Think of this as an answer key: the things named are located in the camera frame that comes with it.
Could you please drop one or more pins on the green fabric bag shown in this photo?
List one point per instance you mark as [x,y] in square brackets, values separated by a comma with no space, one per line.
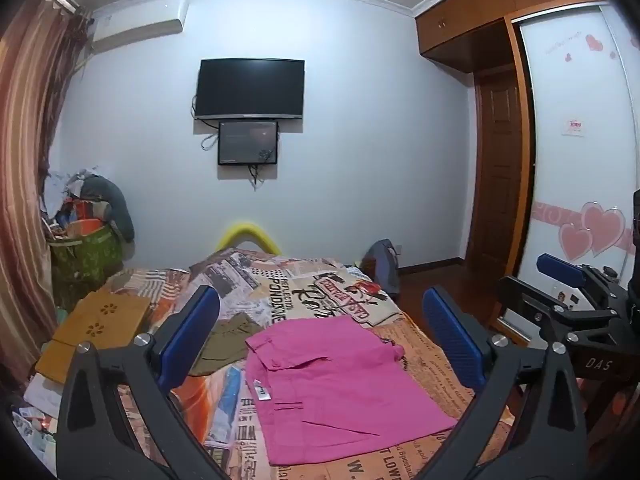
[85,262]

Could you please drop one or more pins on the wall-mounted black television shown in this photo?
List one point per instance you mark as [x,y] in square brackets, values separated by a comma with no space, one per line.
[250,87]

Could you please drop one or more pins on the brown wooden door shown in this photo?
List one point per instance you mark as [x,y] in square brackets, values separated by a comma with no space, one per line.
[497,170]

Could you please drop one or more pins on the wooden wardrobe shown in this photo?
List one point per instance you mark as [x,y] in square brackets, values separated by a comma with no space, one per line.
[460,20]

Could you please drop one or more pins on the yellow foam cushion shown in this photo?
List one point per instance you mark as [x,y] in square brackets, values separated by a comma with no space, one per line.
[247,232]

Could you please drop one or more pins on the pink pants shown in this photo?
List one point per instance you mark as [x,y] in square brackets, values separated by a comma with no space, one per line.
[340,385]

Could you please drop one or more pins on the olive green pants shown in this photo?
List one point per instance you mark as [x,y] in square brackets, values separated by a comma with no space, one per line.
[225,341]

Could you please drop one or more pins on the bamboo lap desk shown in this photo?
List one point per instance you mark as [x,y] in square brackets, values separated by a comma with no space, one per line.
[95,327]

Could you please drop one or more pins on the striped brown curtain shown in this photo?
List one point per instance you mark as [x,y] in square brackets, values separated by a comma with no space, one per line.
[25,135]

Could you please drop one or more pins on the red and white sticker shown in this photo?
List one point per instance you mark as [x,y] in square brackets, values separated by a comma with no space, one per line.
[574,127]

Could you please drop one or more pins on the pile of papers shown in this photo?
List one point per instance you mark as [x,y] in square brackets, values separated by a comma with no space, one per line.
[42,397]

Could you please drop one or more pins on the newspaper print bed sheet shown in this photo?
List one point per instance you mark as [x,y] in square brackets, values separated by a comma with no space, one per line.
[300,285]

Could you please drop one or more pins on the white power strip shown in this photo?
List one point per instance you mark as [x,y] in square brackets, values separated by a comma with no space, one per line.
[562,296]

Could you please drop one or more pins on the white air conditioner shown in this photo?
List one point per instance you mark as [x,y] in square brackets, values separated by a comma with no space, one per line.
[140,25]

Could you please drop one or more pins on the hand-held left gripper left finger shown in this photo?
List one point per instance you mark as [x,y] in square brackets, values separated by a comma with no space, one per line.
[192,332]

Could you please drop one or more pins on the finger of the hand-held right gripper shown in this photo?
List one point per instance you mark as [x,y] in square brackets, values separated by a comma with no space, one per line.
[525,305]
[560,269]

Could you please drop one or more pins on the grey blue backpack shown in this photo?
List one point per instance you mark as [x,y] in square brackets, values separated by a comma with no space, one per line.
[382,265]

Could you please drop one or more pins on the pile of clutter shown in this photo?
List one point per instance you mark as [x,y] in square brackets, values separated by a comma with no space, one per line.
[67,205]

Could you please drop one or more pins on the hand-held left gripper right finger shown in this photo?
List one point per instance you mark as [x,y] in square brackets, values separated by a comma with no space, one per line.
[452,340]

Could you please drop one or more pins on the small black wall monitor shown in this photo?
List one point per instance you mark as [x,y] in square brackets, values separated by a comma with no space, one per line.
[247,142]

